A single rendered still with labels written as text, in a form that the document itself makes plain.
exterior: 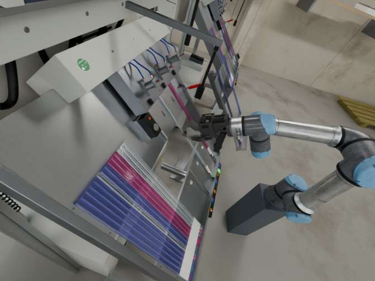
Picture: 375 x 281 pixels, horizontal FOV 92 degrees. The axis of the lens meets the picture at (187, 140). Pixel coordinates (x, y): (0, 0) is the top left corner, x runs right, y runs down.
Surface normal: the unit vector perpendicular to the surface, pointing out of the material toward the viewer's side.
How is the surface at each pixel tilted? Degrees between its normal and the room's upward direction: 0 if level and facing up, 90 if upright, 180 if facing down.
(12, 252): 0
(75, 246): 0
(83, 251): 0
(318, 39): 90
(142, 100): 44
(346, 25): 90
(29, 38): 90
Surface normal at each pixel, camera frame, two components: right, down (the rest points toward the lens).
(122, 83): -0.27, 0.66
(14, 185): 0.84, -0.19
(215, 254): 0.27, -0.64
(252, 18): -0.07, 0.73
